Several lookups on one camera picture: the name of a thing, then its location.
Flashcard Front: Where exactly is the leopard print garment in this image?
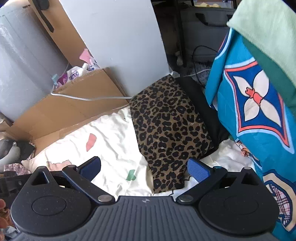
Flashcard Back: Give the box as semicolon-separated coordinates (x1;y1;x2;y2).
129;75;214;193

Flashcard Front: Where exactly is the person's left hand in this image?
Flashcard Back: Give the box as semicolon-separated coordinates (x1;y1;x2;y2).
0;199;11;228

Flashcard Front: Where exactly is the floral patterned cloth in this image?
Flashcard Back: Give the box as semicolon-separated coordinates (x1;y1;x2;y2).
4;163;31;176

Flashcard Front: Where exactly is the cream cartoon bed sheet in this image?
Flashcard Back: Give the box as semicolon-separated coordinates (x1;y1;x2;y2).
23;107;254;198

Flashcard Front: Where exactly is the black folded garment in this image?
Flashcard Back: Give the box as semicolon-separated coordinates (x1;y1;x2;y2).
176;77;229;150

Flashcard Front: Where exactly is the brown cardboard sheet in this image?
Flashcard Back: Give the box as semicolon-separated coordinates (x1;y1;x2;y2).
4;0;130;149

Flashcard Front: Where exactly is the blue patterned blanket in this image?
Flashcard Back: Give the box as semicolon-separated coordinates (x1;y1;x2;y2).
205;29;295;240

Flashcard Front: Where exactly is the purple white snack packet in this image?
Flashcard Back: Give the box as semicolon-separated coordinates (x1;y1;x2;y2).
52;48;100;88

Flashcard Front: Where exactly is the grey bubble wrap roll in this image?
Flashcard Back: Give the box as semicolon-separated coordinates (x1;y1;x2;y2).
0;1;68;121

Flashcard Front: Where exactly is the white foam board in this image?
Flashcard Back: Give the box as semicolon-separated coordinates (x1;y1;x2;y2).
60;1;170;96

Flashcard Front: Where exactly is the dark grey suitcase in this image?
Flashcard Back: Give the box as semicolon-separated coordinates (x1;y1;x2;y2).
180;5;235;63

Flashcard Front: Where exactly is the light green towel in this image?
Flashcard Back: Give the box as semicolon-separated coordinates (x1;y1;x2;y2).
227;1;295;109

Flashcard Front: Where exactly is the white cable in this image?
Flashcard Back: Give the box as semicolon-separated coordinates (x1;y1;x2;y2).
50;62;132;102

